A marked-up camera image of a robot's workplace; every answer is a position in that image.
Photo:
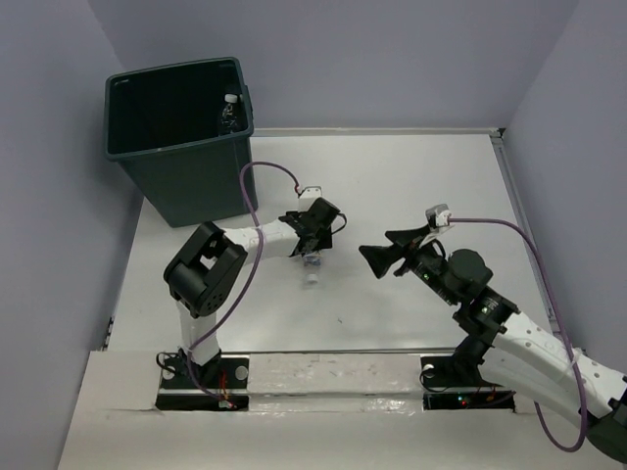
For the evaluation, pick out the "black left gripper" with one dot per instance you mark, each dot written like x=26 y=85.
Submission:
x=323 y=240

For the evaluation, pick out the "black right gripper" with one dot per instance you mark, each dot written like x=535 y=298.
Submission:
x=379 y=258

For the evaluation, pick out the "clear bottle white blue label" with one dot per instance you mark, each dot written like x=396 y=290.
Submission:
x=312 y=264

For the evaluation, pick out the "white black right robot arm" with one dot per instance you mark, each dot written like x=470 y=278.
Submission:
x=503 y=345

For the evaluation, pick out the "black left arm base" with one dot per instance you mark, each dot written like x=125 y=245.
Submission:
x=224 y=384

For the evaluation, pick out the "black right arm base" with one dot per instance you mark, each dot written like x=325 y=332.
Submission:
x=453 y=382

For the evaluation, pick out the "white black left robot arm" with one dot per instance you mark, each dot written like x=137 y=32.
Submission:
x=202 y=274

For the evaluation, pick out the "dark green plastic bin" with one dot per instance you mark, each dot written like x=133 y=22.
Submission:
x=160 y=128

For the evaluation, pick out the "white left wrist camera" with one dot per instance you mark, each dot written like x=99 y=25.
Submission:
x=307 y=197

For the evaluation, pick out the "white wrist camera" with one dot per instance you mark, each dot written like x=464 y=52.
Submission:
x=307 y=197
x=438 y=222

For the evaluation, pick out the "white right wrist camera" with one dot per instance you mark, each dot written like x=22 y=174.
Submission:
x=438 y=222

